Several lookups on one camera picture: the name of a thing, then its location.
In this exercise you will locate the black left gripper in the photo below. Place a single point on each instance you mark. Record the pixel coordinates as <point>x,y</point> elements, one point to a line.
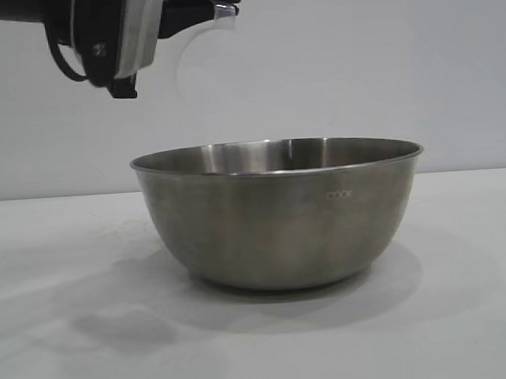
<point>93,32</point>

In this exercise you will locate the clear plastic measuring cup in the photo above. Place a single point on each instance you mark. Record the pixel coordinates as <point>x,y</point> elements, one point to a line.
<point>226,11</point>

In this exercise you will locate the large stainless steel bowl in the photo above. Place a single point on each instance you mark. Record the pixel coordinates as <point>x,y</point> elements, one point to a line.
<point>276,222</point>

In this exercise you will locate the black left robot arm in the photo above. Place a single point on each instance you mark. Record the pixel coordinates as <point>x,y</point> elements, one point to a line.
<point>5,5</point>

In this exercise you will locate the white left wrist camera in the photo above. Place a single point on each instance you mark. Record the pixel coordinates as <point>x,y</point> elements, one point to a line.
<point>144,28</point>

